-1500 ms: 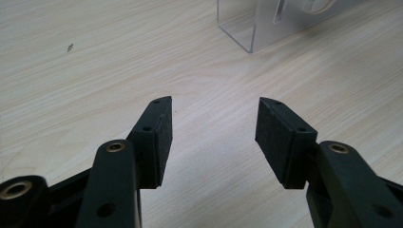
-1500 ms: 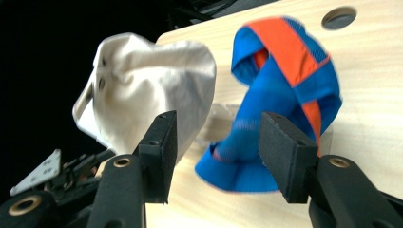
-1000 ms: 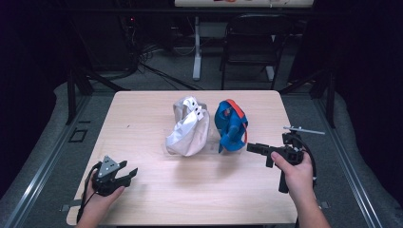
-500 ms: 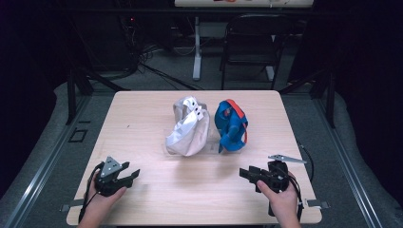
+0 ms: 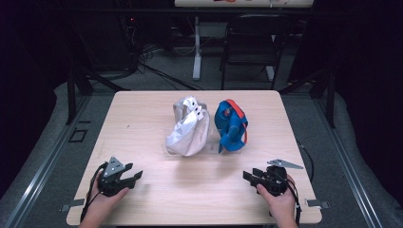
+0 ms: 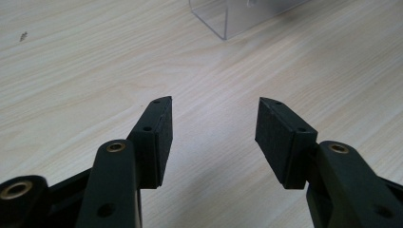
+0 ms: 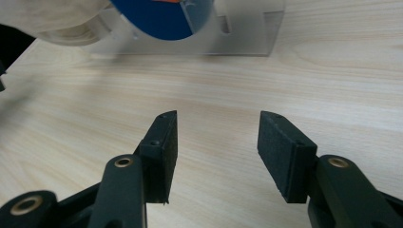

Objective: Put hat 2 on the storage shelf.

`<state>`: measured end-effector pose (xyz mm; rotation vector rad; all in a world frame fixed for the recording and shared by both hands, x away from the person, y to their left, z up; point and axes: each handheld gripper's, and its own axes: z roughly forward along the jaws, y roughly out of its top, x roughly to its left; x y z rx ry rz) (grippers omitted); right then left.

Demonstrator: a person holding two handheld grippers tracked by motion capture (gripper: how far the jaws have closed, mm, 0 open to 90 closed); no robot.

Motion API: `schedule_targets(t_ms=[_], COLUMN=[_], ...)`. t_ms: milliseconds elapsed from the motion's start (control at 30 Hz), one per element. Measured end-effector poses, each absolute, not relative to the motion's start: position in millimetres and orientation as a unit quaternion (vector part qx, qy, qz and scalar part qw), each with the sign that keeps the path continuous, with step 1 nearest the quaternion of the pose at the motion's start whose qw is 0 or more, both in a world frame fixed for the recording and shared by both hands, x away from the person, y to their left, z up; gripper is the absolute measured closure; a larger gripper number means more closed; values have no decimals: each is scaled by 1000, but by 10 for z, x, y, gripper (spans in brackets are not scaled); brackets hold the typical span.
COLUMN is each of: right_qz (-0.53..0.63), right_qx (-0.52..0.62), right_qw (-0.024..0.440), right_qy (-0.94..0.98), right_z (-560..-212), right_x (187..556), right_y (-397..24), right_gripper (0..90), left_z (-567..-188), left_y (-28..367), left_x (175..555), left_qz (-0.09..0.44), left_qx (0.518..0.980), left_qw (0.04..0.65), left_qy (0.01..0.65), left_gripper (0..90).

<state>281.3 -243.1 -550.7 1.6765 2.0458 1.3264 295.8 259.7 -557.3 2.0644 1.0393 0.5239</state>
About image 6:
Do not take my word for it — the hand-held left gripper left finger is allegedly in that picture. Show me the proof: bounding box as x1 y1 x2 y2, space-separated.
126 95 174 190

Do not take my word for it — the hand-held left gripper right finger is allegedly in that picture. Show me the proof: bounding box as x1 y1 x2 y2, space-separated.
254 96 318 190

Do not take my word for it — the clear acrylic rack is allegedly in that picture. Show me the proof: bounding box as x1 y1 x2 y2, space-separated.
188 0 314 41

